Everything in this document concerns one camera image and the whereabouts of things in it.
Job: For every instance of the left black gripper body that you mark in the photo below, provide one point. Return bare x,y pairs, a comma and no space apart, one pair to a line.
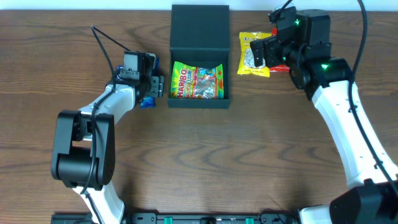
156,86

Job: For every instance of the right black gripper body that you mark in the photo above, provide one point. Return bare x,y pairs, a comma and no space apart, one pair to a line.
268,51

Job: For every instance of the red Hacks candy bag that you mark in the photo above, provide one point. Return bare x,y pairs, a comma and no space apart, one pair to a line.
278,68

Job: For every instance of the yellow Hacks candy bag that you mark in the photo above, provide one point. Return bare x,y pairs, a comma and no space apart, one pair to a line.
246,63

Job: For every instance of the blue Oreo cookie pack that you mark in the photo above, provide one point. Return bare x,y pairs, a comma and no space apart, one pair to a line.
149,102

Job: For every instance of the Haribo worms gummy bag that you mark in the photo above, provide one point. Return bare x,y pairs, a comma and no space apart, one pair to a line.
191,82

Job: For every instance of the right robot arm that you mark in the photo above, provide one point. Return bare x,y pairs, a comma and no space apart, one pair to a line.
302,43

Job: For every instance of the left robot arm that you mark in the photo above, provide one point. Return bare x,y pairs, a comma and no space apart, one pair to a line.
84,149

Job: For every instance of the dark green open box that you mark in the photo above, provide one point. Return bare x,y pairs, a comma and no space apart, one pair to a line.
200,37

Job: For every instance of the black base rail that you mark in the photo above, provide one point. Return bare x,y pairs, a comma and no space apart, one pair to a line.
264,218

